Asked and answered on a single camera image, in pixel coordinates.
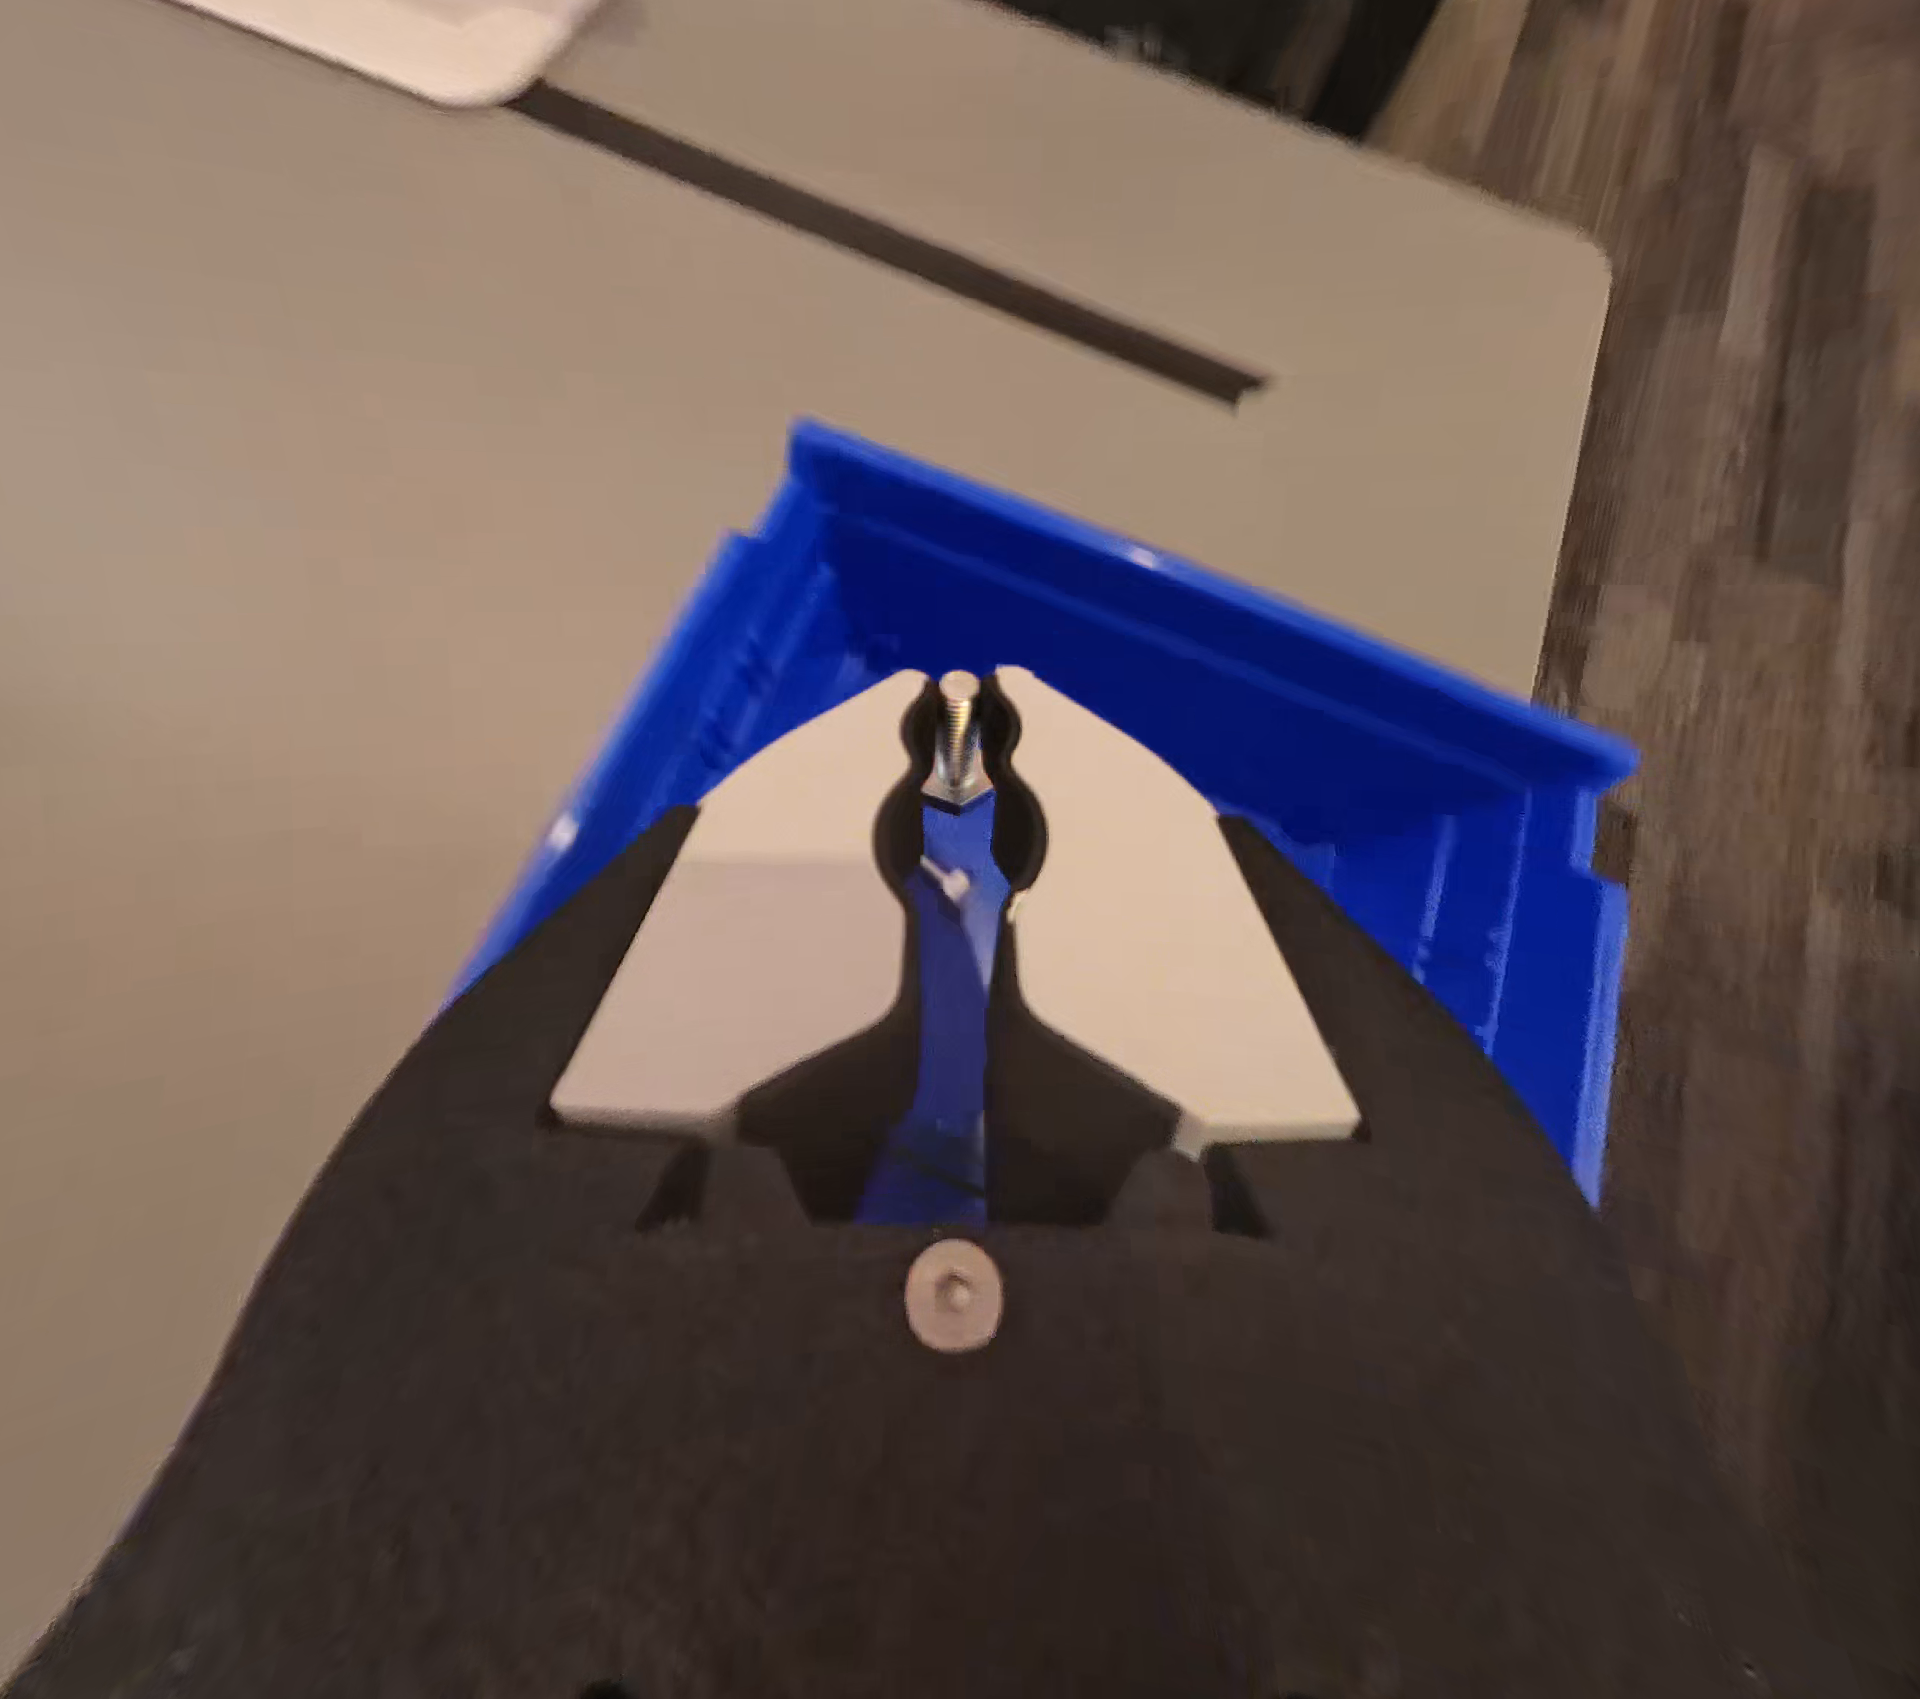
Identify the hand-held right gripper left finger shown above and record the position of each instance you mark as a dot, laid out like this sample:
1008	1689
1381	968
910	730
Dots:
720	964

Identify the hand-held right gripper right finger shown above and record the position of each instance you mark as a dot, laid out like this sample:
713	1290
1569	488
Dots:
1185	980

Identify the blue plastic bin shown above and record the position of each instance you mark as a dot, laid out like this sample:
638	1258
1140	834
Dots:
1275	710

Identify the silver metal bolt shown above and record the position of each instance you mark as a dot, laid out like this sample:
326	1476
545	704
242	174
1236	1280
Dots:
959	724

